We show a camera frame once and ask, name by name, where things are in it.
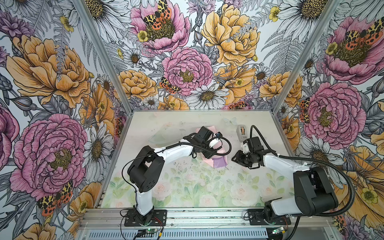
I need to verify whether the purple wrapping paper sheet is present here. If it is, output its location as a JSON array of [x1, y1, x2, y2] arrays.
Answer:
[[200, 141, 228, 169]]

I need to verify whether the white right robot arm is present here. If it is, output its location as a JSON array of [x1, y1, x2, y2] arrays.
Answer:
[[232, 137, 339, 221]]

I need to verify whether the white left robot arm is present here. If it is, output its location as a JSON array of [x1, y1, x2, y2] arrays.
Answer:
[[126, 127, 232, 217]]

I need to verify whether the grey tape dispenser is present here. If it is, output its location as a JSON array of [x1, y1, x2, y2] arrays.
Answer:
[[236, 125, 248, 143]]

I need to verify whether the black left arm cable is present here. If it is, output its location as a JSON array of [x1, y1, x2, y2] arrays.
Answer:
[[122, 133, 233, 193]]

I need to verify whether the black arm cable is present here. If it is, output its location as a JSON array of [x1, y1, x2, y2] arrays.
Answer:
[[122, 133, 233, 193], [248, 124, 356, 240]]

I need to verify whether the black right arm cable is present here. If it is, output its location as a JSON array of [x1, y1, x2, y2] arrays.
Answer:
[[248, 124, 356, 240]]

